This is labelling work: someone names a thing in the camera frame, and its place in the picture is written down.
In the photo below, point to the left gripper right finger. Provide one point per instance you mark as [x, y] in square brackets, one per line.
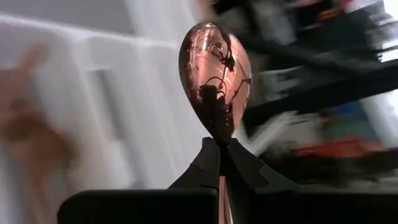
[280, 205]

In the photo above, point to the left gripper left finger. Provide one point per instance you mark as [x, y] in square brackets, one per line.
[174, 205]

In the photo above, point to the copper spoon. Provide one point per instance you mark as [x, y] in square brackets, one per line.
[214, 77]

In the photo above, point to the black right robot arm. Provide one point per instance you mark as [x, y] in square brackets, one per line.
[326, 93]

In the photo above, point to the white plastic cutlery tray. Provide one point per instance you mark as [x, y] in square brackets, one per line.
[93, 77]

